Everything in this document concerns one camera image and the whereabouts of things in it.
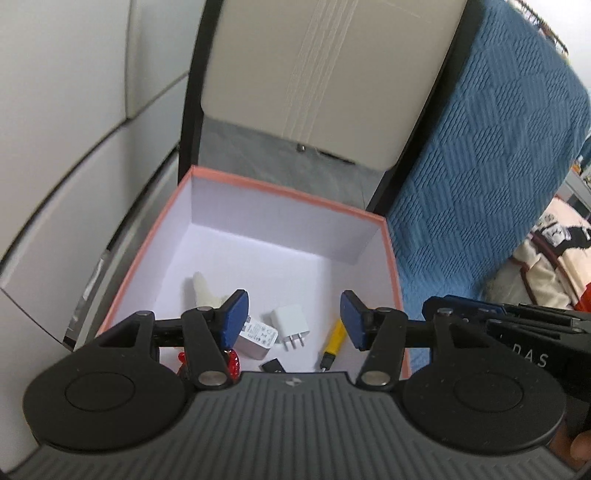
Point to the white labelled power adapter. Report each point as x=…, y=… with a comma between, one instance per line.
x=258, y=339

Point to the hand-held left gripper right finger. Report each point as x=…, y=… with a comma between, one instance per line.
x=353, y=321

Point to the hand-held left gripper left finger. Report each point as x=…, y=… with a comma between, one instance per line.
x=233, y=318

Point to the blue textured blanket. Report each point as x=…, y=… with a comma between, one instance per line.
x=461, y=161

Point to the black printed lighter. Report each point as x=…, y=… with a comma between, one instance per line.
x=272, y=367

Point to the small white charger plug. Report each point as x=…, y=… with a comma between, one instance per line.
x=288, y=323

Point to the person's right hand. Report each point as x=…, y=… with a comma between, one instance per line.
x=579, y=450

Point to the cream plastic item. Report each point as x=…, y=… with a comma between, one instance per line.
x=201, y=288

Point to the red and black toy figure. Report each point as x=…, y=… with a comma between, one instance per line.
x=234, y=362

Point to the yellow screwdriver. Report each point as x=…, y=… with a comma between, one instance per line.
x=336, y=339

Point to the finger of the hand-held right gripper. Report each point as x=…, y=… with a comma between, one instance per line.
x=455, y=302

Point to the white chair with black frame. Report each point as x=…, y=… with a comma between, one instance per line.
x=323, y=69

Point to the pink cardboard box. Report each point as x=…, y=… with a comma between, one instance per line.
x=277, y=258

